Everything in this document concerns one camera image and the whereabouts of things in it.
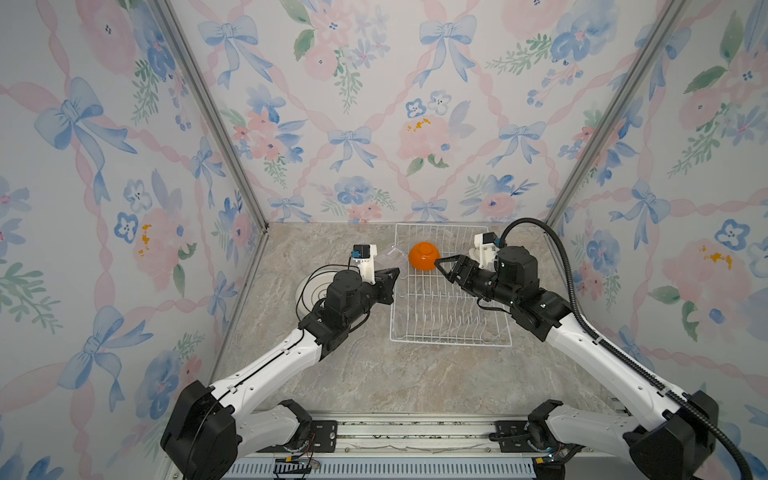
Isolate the right corner aluminium post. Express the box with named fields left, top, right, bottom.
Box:
left=546, top=0, right=688, bottom=226

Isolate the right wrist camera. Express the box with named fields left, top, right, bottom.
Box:
left=469, top=231, right=498, bottom=270

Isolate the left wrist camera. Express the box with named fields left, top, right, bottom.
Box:
left=351, top=244, right=377, bottom=285

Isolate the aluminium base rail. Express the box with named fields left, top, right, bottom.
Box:
left=224, top=412, right=643, bottom=479

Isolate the clear glass cup back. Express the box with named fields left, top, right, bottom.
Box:
left=376, top=245, right=408, bottom=271

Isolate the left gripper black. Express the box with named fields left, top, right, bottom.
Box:
left=342, top=267, right=397, bottom=332

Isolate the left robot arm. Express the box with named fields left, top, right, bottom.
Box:
left=160, top=268, right=400, bottom=479

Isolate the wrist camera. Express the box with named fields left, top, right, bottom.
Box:
left=469, top=231, right=498, bottom=270
left=351, top=244, right=377, bottom=285

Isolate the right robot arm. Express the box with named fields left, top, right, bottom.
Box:
left=435, top=247, right=719, bottom=479

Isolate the corner aluminium post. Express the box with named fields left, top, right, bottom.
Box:
left=546, top=0, right=688, bottom=226
left=146, top=0, right=268, bottom=232

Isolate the left corner aluminium post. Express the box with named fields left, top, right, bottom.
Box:
left=146, top=0, right=268, bottom=232

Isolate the black corrugated cable conduit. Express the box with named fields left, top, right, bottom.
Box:
left=497, top=217, right=754, bottom=480

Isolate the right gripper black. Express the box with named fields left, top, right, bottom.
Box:
left=434, top=257, right=519, bottom=313

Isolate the white plate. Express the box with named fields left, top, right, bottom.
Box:
left=294, top=271, right=335, bottom=320

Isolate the orange bowl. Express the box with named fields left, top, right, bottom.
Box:
left=408, top=241, right=441, bottom=272

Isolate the white wire dish rack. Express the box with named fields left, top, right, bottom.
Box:
left=390, top=223, right=512, bottom=347

